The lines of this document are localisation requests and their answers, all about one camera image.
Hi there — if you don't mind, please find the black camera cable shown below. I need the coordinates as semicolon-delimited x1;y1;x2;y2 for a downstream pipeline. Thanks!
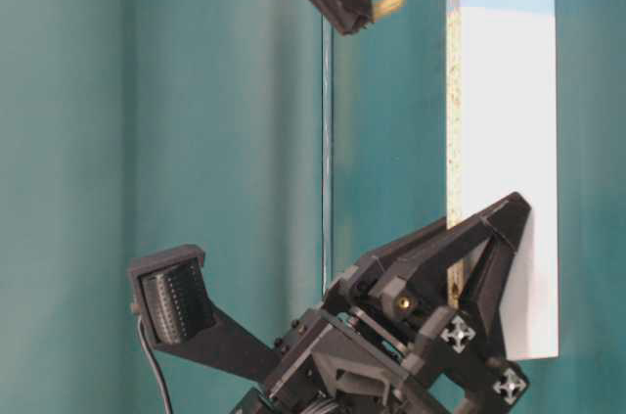
131;303;173;414

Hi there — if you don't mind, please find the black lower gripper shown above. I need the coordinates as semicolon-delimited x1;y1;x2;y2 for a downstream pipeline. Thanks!
236;261;528;413

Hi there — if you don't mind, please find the small wooden dowel rod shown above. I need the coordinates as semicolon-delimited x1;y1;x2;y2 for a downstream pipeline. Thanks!
373;0;406;22

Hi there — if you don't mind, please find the white laminated particle board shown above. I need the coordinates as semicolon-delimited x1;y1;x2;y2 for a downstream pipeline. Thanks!
448;0;559;360

